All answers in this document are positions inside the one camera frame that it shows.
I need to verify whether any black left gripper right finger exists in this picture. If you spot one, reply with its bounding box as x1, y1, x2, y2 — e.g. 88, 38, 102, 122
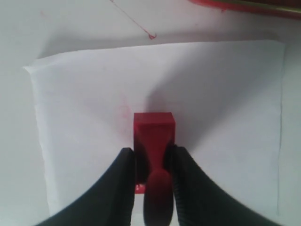
173, 145, 301, 226

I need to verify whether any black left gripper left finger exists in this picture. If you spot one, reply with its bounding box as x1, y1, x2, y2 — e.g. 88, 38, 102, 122
40, 148, 135, 226

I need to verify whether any red rubber stamp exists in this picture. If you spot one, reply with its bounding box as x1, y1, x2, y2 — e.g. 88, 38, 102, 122
133, 112, 175, 226

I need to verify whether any red ink pad tin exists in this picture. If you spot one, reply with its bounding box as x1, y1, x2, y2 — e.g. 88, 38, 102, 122
191, 0, 301, 19

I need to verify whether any white paper sheet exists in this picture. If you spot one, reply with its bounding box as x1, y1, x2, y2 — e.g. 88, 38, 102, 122
26, 40, 285, 217

